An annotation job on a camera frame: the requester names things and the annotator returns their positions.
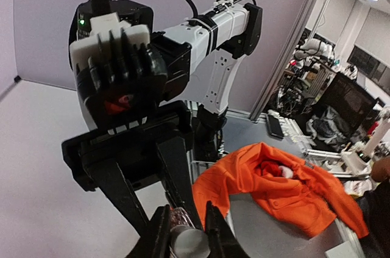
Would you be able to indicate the aluminium table rail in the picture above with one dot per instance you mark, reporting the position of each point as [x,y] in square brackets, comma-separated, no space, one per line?
[15,82]

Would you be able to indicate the orange sleeve forearm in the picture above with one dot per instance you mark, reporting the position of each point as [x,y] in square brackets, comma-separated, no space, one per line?
[285,186]

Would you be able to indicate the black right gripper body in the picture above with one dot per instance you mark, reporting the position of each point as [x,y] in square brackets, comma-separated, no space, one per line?
[140,151]

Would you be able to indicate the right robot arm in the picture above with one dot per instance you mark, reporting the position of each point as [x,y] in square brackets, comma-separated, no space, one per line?
[202,56]

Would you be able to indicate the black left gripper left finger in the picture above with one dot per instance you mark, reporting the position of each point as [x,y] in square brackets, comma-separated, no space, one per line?
[155,241]

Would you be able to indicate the white nail polish cap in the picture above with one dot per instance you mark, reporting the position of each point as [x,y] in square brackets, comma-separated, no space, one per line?
[187,242]

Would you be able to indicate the black computer monitor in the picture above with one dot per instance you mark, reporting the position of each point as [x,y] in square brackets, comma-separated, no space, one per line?
[338,114]

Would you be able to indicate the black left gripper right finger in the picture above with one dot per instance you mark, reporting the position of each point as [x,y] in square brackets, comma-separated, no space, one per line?
[221,240]

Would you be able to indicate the black smartphone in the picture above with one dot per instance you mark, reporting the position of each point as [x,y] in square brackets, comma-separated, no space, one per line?
[274,127]

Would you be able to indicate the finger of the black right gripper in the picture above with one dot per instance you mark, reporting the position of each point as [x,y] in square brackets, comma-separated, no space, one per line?
[175,177]
[108,176]

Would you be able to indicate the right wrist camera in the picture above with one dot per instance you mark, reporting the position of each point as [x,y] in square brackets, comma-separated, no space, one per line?
[120,76]

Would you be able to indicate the nail polish bottle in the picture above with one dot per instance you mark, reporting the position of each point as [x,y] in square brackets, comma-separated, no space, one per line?
[180,217]

